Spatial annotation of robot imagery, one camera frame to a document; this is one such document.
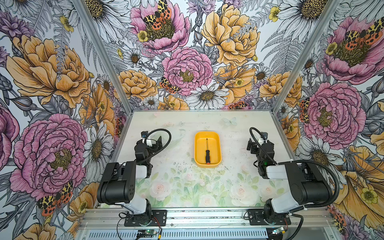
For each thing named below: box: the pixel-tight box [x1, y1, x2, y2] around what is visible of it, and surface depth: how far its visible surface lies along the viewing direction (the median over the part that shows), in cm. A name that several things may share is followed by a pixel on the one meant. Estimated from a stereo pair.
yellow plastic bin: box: [194, 131, 222, 168], surface depth 101 cm
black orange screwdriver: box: [205, 138, 211, 165], surface depth 96 cm
